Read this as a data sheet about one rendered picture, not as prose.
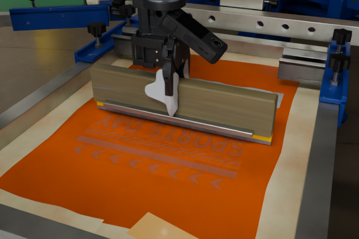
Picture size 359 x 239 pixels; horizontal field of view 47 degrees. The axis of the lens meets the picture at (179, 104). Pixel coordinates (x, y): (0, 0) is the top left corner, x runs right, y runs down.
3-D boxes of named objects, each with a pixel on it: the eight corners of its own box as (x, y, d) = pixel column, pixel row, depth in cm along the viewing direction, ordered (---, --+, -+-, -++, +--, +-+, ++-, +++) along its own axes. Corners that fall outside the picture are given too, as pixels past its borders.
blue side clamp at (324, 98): (340, 128, 80) (347, 96, 77) (313, 123, 82) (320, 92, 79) (344, 68, 105) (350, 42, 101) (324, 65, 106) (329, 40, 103)
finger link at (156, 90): (148, 111, 77) (149, 63, 74) (178, 116, 75) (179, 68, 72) (141, 117, 74) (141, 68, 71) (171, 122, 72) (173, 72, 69)
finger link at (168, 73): (170, 89, 74) (171, 42, 71) (179, 91, 74) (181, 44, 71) (160, 97, 70) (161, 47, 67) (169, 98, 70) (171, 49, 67)
